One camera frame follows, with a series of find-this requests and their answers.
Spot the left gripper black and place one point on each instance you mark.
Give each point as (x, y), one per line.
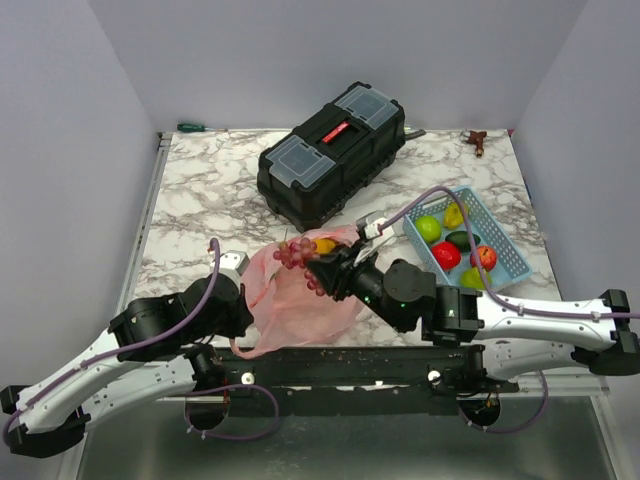
(243, 319)

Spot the grey tool behind toolbox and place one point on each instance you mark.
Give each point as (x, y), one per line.
(411, 135)

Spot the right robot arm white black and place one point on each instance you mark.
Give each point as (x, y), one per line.
(530, 336)

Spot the yellow fake pear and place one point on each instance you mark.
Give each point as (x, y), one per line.
(324, 245)

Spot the green fake pear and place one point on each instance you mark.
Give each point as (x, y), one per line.
(475, 278)

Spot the red fake grapes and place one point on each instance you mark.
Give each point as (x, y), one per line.
(297, 254)

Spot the blue plastic basket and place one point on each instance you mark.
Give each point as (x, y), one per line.
(511, 266)

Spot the green handled screwdriver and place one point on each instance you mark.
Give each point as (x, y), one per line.
(191, 128)

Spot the dark green fake avocado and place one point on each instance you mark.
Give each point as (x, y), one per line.
(460, 239)

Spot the black plastic toolbox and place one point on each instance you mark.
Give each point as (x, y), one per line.
(309, 175)

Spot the green fake apple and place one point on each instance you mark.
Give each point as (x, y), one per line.
(429, 228)

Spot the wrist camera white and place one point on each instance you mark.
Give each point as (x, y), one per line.
(230, 261)
(371, 236)

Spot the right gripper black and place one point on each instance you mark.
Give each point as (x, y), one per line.
(335, 271)

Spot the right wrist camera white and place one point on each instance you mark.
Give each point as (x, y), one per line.
(371, 236)

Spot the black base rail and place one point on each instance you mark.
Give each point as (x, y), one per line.
(350, 381)

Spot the pink plastic bag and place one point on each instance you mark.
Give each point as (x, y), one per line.
(285, 311)

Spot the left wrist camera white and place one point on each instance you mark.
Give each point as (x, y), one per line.
(230, 261)

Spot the yellow fake lemon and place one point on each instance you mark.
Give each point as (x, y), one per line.
(453, 216)

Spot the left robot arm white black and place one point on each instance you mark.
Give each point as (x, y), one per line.
(148, 351)

